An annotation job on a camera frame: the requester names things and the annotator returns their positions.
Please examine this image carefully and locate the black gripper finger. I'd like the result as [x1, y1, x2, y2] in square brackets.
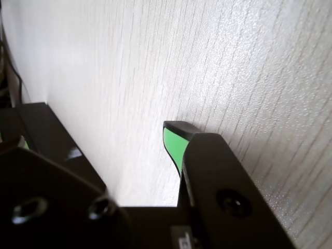
[0, 135, 136, 249]
[162, 120, 298, 249]

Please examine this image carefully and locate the black box tray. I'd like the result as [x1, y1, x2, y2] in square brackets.
[16, 102, 108, 195]

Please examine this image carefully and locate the thick black table cable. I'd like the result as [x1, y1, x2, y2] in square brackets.
[0, 24, 24, 106]

